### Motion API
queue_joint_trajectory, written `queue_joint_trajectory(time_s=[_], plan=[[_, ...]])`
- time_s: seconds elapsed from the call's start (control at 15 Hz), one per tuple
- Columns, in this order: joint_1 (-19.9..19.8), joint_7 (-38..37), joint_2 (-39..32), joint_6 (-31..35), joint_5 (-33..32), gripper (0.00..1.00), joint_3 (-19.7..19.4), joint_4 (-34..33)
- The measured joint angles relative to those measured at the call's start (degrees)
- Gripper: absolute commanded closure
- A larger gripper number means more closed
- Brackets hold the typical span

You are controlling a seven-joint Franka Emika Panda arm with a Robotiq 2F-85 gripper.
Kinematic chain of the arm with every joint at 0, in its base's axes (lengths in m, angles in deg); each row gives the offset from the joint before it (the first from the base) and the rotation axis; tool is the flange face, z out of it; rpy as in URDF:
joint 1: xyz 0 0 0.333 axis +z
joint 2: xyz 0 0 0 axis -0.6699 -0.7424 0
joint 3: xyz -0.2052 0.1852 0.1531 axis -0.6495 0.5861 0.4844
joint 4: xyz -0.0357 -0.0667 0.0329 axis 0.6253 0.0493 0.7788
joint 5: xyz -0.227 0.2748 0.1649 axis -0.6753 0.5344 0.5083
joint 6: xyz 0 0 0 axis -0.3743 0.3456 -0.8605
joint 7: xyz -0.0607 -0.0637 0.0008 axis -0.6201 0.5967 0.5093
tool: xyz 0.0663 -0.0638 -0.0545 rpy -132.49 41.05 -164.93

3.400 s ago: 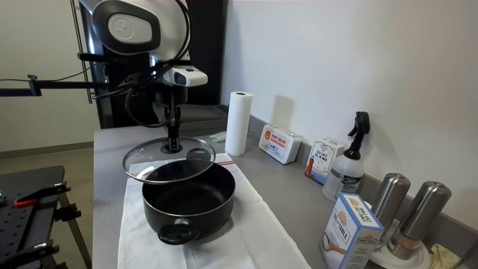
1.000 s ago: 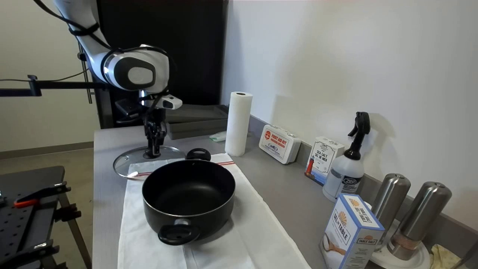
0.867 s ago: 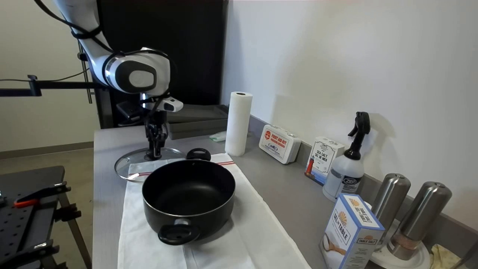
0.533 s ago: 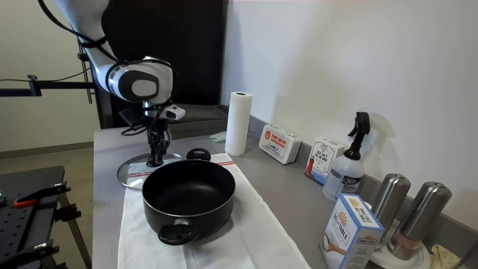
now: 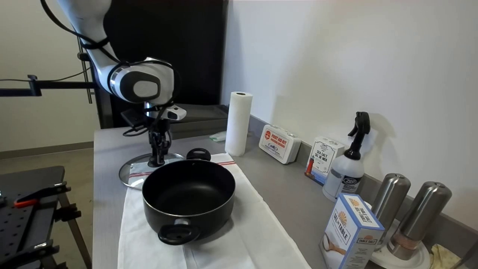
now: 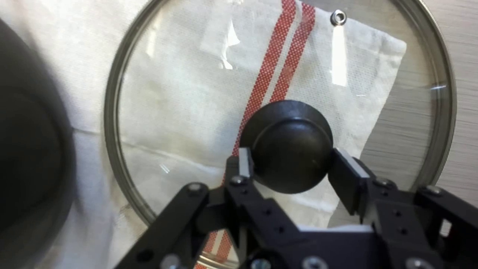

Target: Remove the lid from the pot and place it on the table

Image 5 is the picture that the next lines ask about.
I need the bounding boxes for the yellow cloth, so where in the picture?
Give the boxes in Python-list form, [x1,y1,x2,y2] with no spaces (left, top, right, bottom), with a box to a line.
[428,243,467,269]

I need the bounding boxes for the white spray bottle black trigger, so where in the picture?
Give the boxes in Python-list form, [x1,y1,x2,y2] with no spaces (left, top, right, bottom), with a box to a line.
[322,111,374,204]

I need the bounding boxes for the white first aid box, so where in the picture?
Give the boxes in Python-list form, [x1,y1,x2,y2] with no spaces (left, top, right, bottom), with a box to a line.
[258,123,304,167]

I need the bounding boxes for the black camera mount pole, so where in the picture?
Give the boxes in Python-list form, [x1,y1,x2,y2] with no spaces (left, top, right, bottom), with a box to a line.
[0,74,98,99]

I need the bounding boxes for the black panel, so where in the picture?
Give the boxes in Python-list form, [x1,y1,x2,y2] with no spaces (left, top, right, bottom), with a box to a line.
[96,0,231,131]

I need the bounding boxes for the steel grinder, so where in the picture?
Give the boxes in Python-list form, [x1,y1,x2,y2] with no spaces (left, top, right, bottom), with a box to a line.
[388,181,455,262]
[371,172,413,247]

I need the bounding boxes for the black cooking pot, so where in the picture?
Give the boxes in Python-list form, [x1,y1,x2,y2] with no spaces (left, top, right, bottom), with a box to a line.
[141,147,238,247]

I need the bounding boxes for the black perforated workbench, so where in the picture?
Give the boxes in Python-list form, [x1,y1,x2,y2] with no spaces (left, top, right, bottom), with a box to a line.
[0,167,95,269]

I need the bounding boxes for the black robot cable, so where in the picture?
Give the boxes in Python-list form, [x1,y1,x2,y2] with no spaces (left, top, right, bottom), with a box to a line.
[40,0,123,65]

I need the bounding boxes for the black orange bar clamp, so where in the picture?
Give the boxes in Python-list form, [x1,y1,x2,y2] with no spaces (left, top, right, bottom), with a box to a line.
[11,181,74,211]
[0,241,62,269]

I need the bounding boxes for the glass pot lid black knob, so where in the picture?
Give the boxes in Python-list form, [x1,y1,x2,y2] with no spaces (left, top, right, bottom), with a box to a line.
[117,152,189,192]

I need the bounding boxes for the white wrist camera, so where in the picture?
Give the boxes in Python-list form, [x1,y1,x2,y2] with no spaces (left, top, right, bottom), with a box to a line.
[159,105,189,123]

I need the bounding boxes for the small white carton box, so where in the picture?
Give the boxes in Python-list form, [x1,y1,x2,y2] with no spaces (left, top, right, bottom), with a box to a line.
[304,137,349,187]

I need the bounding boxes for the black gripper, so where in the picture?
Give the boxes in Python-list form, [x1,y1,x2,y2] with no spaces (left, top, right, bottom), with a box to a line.
[147,117,175,168]

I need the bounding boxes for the white paper towel roll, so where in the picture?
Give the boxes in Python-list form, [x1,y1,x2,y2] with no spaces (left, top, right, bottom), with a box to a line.
[225,90,255,159]

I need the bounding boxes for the white round tray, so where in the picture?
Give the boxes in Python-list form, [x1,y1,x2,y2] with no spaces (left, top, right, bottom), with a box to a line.
[370,238,434,269]

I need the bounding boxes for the white towel red stripes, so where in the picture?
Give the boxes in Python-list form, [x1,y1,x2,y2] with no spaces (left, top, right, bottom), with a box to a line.
[117,153,314,269]

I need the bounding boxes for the blue white carton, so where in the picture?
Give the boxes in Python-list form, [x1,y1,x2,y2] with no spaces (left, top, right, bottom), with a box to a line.
[320,192,388,269]

